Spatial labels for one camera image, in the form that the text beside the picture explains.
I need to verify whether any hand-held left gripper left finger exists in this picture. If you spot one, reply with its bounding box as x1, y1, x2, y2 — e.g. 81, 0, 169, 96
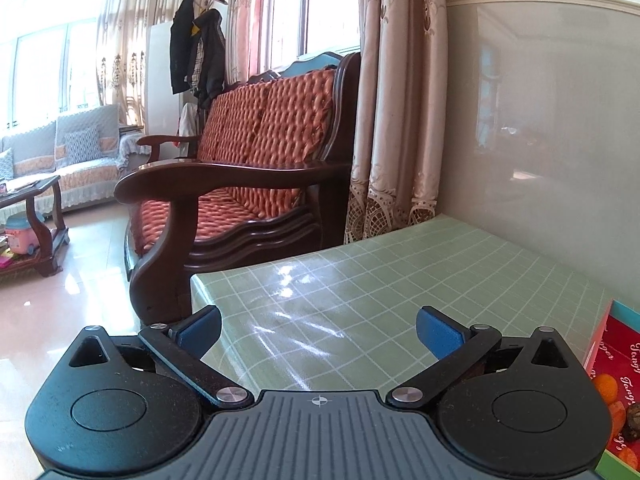
67, 305, 253, 407

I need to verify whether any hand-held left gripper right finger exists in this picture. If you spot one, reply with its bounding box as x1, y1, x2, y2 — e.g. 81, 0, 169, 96
385, 306, 575, 407

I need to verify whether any orange tangerine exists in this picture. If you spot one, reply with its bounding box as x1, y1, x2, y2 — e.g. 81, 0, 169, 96
602, 400, 629, 432
592, 372, 625, 404

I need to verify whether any red fruit box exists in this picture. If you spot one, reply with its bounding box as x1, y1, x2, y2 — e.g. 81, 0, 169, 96
582, 299, 640, 480

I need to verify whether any green checked tablecloth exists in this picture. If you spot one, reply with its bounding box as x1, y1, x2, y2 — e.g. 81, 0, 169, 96
190, 213, 614, 397

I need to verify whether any dark wooden bench sofa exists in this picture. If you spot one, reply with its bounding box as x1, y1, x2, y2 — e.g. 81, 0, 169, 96
114, 52, 362, 326

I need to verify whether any dark wooden coffee table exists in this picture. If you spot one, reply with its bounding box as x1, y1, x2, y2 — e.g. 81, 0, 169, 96
0, 175, 70, 279

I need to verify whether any grey covered sofa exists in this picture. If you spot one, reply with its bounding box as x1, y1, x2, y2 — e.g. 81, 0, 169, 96
0, 104, 147, 212

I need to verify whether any pink toy bucket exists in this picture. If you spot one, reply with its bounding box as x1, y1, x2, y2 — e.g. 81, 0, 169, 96
5, 212, 41, 257

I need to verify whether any orange quilted seat cushion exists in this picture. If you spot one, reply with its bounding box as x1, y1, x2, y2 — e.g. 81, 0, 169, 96
132, 69, 336, 256

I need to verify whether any zigzag patterned pillow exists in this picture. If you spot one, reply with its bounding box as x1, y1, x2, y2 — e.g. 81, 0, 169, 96
64, 125, 101, 166

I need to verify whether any beige embroidered curtain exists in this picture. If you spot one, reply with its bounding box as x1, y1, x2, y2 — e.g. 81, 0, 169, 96
345, 0, 448, 246

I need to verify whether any white refrigerator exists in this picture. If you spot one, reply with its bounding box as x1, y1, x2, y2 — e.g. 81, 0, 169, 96
146, 22, 187, 137

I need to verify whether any dark jacket with checked lining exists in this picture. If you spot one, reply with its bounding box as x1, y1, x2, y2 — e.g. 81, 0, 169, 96
187, 8, 226, 107

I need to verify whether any black jacket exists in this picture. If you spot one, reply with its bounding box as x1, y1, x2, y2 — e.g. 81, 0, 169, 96
170, 0, 197, 95

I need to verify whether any sheer patterned curtain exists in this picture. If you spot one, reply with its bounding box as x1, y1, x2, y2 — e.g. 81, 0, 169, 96
97, 0, 216, 128

